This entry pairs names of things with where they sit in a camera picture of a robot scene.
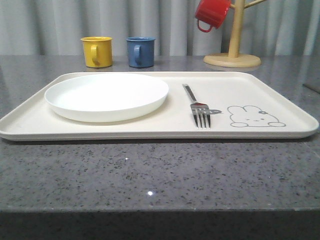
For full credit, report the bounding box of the cream rabbit serving tray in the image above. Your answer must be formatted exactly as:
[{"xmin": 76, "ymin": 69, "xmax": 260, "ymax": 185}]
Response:
[{"xmin": 0, "ymin": 71, "xmax": 319, "ymax": 141}]

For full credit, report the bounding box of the white round plate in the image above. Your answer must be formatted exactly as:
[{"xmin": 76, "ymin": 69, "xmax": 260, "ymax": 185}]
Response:
[{"xmin": 44, "ymin": 73, "xmax": 169, "ymax": 123}]

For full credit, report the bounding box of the wooden mug tree stand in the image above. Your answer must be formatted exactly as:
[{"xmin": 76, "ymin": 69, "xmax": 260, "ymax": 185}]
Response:
[{"xmin": 203, "ymin": 0, "xmax": 265, "ymax": 68}]

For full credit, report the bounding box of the silver metal chopstick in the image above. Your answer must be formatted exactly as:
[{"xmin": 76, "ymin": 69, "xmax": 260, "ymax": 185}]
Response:
[{"xmin": 302, "ymin": 83, "xmax": 320, "ymax": 94}]

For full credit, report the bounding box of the silver metal fork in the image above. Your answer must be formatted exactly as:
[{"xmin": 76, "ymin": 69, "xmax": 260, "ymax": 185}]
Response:
[{"xmin": 182, "ymin": 83, "xmax": 211, "ymax": 129}]

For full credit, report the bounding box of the yellow enamel mug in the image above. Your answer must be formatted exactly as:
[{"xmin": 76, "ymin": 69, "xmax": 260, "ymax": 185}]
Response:
[{"xmin": 80, "ymin": 36, "xmax": 113, "ymax": 68}]

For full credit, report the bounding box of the grey pleated curtain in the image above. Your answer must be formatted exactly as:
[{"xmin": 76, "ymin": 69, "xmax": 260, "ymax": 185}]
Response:
[{"xmin": 0, "ymin": 0, "xmax": 320, "ymax": 57}]

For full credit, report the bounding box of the blue enamel mug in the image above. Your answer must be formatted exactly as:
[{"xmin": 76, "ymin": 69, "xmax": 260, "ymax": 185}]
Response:
[{"xmin": 126, "ymin": 37, "xmax": 156, "ymax": 68}]

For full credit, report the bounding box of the red enamel mug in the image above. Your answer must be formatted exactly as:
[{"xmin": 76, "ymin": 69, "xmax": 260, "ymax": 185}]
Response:
[{"xmin": 195, "ymin": 0, "xmax": 232, "ymax": 33}]

